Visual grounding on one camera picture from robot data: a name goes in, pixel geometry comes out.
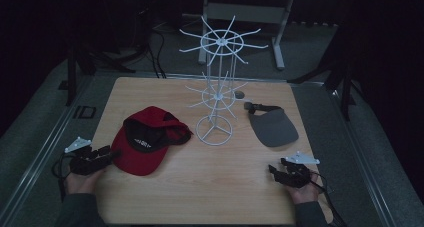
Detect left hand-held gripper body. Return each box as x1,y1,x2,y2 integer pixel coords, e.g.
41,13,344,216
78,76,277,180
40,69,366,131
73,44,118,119
64,136,108,177

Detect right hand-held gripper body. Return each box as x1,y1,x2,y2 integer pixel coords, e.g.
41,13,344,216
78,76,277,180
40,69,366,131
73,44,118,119
281,150,321,189

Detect red baseball cap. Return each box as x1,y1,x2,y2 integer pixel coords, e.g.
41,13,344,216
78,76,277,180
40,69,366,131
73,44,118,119
110,105,194,177

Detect person's left hand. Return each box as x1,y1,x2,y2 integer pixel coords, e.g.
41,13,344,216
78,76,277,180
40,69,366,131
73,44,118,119
64,168,105,196

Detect person's right hand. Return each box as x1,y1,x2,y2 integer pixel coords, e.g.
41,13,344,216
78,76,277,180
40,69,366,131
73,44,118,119
287,172,322,205

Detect grey sun visor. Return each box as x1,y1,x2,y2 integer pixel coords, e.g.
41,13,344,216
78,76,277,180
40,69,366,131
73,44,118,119
243,101,300,148

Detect black tripod stand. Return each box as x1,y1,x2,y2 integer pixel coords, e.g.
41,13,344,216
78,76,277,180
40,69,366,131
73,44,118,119
63,41,137,107
287,50,366,122

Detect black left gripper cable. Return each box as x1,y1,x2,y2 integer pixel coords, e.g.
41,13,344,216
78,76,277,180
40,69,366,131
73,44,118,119
51,152,75,201

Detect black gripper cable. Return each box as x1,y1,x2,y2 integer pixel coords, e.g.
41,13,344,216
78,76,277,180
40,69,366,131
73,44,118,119
51,152,75,201
308,170,348,227

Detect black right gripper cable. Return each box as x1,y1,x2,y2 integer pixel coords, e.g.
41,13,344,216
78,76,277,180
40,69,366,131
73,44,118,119
308,170,348,227

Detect white wire display rack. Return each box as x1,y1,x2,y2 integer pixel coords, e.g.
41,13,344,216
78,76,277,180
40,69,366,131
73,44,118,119
178,14,269,147

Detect black floor cables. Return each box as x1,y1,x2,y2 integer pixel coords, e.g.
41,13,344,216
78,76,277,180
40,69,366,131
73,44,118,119
145,29,168,79

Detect grey metal table frame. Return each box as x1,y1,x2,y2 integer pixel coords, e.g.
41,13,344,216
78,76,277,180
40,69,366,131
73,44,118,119
198,0,297,71

